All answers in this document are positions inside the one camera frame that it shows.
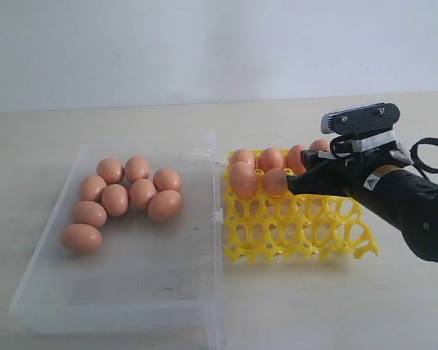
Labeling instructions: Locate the clear plastic tray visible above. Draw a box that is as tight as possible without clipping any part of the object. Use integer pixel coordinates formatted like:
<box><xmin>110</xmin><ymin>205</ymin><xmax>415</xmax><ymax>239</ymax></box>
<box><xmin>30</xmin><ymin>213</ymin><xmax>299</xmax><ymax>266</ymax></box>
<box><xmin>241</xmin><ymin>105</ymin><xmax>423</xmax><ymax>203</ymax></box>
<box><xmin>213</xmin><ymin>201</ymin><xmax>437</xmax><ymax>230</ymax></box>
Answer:
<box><xmin>9</xmin><ymin>131</ymin><xmax>224</xmax><ymax>349</ymax></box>

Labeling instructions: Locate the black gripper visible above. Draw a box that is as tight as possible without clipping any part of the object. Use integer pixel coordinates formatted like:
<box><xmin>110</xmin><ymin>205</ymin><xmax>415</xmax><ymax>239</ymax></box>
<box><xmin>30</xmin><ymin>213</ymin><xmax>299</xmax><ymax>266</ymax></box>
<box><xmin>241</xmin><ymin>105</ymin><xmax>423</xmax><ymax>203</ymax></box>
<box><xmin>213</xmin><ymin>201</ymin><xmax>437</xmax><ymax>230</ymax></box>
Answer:
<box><xmin>287</xmin><ymin>147</ymin><xmax>409</xmax><ymax>204</ymax></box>

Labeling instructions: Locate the yellow plastic egg tray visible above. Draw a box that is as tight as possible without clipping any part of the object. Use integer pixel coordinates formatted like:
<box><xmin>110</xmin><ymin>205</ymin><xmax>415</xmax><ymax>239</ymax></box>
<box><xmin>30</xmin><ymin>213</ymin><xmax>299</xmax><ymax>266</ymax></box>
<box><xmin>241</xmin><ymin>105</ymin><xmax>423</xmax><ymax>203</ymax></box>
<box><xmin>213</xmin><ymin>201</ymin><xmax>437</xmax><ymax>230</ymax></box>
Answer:
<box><xmin>223</xmin><ymin>150</ymin><xmax>379</xmax><ymax>262</ymax></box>

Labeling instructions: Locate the brown egg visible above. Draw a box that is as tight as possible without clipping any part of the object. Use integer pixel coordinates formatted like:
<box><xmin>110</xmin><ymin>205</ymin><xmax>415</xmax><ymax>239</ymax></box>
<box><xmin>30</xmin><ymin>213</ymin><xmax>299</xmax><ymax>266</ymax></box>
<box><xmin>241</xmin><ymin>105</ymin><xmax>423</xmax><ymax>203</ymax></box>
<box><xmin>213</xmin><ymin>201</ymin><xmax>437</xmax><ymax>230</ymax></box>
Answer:
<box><xmin>258</xmin><ymin>147</ymin><xmax>284</xmax><ymax>172</ymax></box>
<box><xmin>229</xmin><ymin>161</ymin><xmax>258</xmax><ymax>198</ymax></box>
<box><xmin>71</xmin><ymin>201</ymin><xmax>107</xmax><ymax>228</ymax></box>
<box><xmin>286</xmin><ymin>144</ymin><xmax>307</xmax><ymax>176</ymax></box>
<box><xmin>101</xmin><ymin>184</ymin><xmax>129</xmax><ymax>217</ymax></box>
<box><xmin>61</xmin><ymin>223</ymin><xmax>102</xmax><ymax>254</ymax></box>
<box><xmin>228</xmin><ymin>149</ymin><xmax>255</xmax><ymax>169</ymax></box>
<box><xmin>96</xmin><ymin>157</ymin><xmax>124</xmax><ymax>184</ymax></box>
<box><xmin>153</xmin><ymin>168</ymin><xmax>182</xmax><ymax>192</ymax></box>
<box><xmin>124</xmin><ymin>156</ymin><xmax>151</xmax><ymax>183</ymax></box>
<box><xmin>147</xmin><ymin>190</ymin><xmax>183</xmax><ymax>222</ymax></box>
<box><xmin>309</xmin><ymin>139</ymin><xmax>330</xmax><ymax>152</ymax></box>
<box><xmin>129</xmin><ymin>179</ymin><xmax>156</xmax><ymax>210</ymax></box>
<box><xmin>79</xmin><ymin>174</ymin><xmax>107</xmax><ymax>202</ymax></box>
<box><xmin>262</xmin><ymin>168</ymin><xmax>288</xmax><ymax>197</ymax></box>

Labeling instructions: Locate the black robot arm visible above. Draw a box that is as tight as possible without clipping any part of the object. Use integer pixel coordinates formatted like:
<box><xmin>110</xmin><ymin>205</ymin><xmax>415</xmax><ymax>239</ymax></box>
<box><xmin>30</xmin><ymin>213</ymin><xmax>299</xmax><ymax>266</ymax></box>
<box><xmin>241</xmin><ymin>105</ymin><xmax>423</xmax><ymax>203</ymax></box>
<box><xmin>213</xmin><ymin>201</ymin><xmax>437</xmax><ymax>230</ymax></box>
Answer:
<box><xmin>287</xmin><ymin>151</ymin><xmax>438</xmax><ymax>263</ymax></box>

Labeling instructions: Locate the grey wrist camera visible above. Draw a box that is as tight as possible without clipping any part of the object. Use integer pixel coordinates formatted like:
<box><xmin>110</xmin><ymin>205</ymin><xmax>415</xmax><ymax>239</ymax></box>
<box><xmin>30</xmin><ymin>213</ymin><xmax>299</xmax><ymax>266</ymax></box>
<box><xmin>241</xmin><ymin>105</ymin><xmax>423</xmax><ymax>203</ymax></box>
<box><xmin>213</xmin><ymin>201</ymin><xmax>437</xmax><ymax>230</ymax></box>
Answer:
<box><xmin>320</xmin><ymin>102</ymin><xmax>401</xmax><ymax>153</ymax></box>

